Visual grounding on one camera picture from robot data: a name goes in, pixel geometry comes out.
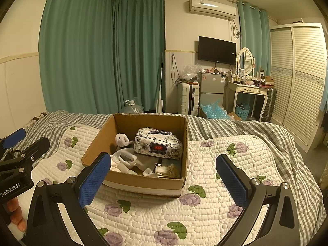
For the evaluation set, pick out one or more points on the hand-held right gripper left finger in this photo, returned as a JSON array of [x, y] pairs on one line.
[[94, 182]]

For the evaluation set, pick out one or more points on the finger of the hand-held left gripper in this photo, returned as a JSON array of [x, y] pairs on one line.
[[35, 147], [15, 137]]

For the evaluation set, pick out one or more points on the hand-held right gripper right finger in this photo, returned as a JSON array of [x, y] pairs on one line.
[[233, 182]]

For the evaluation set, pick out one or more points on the brown cardboard box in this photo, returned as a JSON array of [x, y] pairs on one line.
[[143, 182]]

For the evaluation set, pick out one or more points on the cream sock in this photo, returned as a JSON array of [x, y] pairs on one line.
[[167, 170]]

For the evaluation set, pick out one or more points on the floral tissue pack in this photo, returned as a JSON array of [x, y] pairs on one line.
[[158, 143]]

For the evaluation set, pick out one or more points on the person's left hand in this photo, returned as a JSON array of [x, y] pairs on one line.
[[16, 211]]

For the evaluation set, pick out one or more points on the dark patterned cloth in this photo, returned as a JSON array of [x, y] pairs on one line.
[[38, 117]]

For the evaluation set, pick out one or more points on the floral quilted blanket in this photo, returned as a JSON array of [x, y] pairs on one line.
[[205, 210]]

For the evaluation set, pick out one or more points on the small brown carton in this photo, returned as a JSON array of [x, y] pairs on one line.
[[234, 115]]

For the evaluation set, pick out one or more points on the blue plastic basket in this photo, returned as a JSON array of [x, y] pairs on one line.
[[242, 111]]

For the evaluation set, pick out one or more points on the blue plastic bags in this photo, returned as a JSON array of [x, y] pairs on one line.
[[214, 111]]

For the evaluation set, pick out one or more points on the clear water bottle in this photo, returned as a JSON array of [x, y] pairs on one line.
[[133, 107]]

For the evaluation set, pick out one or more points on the dark striped suitcase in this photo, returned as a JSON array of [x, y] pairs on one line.
[[269, 105]]

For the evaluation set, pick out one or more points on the white dressing table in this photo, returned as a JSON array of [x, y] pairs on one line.
[[247, 89]]

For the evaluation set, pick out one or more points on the white ribbed suitcase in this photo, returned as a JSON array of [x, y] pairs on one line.
[[184, 98]]

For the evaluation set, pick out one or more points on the grey small fridge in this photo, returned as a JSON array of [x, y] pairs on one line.
[[211, 87]]

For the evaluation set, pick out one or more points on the cosmetics clutter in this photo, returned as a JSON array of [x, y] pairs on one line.
[[256, 80]]

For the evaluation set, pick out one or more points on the wide dark green curtain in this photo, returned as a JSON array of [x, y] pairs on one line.
[[76, 48]]

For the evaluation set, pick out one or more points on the white mop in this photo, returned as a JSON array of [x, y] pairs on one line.
[[160, 87]]

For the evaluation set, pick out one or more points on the clear plastic bag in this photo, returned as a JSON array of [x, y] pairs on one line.
[[191, 72]]

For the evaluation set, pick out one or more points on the white louvred wardrobe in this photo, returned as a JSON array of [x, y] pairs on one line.
[[302, 82]]

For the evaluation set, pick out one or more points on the white oval vanity mirror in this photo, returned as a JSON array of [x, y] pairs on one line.
[[246, 61]]

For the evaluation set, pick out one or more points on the narrow dark green curtain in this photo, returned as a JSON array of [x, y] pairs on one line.
[[139, 51]]

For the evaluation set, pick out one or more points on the light teal curtain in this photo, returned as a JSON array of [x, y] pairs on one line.
[[253, 28]]

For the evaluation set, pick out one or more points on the white air conditioner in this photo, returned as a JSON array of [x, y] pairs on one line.
[[212, 8]]

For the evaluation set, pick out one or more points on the black wall television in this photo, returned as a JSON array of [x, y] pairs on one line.
[[216, 50]]

